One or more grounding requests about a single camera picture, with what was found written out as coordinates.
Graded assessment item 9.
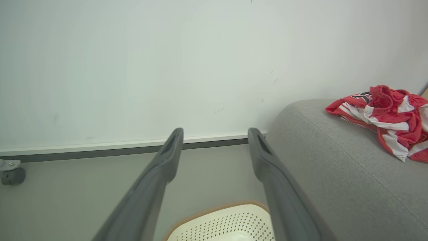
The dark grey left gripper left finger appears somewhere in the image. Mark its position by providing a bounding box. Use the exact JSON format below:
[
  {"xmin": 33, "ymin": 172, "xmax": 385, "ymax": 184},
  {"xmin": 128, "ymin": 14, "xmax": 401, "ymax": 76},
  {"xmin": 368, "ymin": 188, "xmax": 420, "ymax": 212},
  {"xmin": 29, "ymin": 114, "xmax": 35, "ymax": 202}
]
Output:
[{"xmin": 92, "ymin": 128, "xmax": 184, "ymax": 241}]

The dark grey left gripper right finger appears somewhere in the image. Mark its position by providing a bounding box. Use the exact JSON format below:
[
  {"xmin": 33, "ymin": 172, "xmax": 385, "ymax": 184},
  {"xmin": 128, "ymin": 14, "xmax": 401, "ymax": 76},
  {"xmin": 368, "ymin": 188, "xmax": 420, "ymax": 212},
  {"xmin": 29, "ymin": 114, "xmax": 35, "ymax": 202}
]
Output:
[{"xmin": 247, "ymin": 128, "xmax": 336, "ymax": 241}]

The red and white jersey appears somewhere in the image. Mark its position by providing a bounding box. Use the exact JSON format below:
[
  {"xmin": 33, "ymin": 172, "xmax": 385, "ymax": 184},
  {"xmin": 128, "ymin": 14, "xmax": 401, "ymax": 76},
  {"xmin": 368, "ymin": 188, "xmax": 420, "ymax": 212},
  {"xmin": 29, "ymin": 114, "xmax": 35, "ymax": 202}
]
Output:
[{"xmin": 325, "ymin": 85, "xmax": 428, "ymax": 163}]

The white perforated laundry basket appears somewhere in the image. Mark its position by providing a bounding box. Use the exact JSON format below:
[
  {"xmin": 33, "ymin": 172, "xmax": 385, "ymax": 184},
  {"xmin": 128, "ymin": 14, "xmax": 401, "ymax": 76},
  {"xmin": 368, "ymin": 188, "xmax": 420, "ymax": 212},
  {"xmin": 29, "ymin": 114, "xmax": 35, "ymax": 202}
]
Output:
[{"xmin": 163, "ymin": 200, "xmax": 276, "ymax": 241}]

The grey fabric sofa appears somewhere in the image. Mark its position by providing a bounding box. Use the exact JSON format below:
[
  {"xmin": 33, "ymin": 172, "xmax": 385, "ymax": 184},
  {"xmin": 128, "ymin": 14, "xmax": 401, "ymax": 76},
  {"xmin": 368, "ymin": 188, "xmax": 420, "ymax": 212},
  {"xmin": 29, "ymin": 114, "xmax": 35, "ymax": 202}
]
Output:
[{"xmin": 266, "ymin": 98, "xmax": 428, "ymax": 241}]

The grey caster wheel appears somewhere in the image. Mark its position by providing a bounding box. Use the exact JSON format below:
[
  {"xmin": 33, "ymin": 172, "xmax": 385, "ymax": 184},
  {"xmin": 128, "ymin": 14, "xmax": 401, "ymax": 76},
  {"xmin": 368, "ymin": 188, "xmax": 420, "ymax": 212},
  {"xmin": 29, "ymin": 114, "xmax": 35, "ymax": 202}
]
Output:
[{"xmin": 0, "ymin": 159, "xmax": 26, "ymax": 186}]

